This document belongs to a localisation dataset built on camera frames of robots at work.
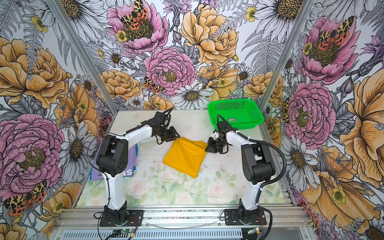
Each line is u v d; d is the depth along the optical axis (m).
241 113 1.23
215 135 0.92
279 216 0.76
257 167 0.50
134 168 0.88
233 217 0.74
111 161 0.57
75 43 0.83
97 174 0.85
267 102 1.16
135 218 0.74
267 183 0.50
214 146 0.85
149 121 0.82
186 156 0.94
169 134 0.88
